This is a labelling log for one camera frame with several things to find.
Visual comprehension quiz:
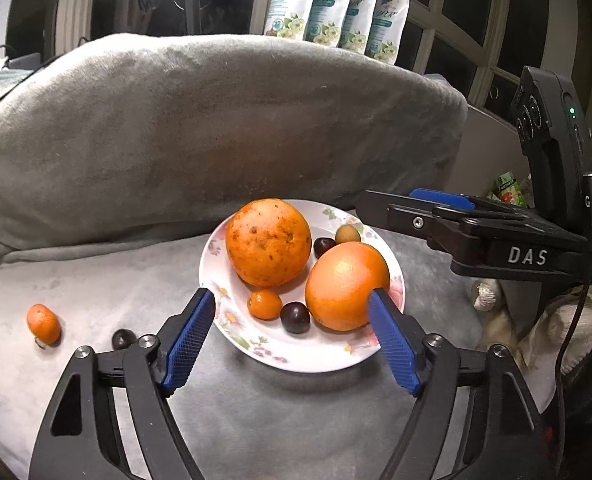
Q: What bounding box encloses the small kumquat orange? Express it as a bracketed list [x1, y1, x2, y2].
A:
[247, 289, 283, 321]

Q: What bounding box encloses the small mandarin orange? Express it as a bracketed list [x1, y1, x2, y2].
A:
[26, 304, 62, 346]

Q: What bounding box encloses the dark plum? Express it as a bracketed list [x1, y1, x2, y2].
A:
[313, 237, 336, 259]
[110, 328, 138, 351]
[280, 301, 311, 335]

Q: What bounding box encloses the floral white plate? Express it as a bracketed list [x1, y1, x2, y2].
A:
[198, 200, 406, 374]

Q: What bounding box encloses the smooth large orange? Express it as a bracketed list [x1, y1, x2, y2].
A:
[305, 242, 390, 332]

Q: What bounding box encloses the gloved right hand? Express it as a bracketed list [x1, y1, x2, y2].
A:
[471, 278, 592, 411]

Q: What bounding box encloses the speckled large orange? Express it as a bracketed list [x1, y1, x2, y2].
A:
[226, 198, 312, 288]

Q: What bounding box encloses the brown longan fruit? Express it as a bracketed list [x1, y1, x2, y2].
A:
[335, 224, 361, 244]

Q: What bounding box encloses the dark plum beside mandarin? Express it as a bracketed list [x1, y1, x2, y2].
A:
[110, 328, 138, 351]

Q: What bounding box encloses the grey sofa back cushion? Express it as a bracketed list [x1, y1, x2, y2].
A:
[0, 34, 467, 262]

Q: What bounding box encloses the dark plum on seat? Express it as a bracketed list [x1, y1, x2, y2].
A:
[280, 301, 311, 335]

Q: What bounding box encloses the black tracking camera mount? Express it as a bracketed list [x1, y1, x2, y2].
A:
[511, 66, 592, 235]

